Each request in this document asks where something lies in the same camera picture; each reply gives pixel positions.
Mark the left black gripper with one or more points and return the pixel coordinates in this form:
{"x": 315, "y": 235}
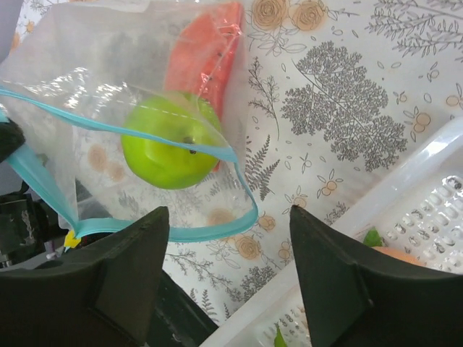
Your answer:
{"x": 30, "y": 230}

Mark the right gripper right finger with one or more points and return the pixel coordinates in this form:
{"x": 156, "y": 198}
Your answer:
{"x": 356, "y": 296}

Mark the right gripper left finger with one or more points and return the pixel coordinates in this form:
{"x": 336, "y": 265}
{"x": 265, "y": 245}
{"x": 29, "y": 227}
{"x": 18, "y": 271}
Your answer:
{"x": 101, "y": 295}

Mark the clear zip top bag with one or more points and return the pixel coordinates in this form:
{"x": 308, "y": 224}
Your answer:
{"x": 127, "y": 106}

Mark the green apple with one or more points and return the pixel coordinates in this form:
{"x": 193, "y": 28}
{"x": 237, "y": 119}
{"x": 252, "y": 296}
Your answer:
{"x": 183, "y": 118}

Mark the watermelon slice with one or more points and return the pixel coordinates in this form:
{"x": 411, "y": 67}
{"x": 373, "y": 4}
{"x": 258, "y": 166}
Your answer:
{"x": 204, "y": 68}

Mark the orange tangerine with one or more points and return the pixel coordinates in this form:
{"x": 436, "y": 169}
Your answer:
{"x": 400, "y": 255}

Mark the white plastic basket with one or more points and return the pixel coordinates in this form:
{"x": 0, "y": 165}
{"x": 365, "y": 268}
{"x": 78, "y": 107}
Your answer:
{"x": 416, "y": 209}

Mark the floral table mat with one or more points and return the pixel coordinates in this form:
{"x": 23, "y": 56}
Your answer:
{"x": 340, "y": 93}

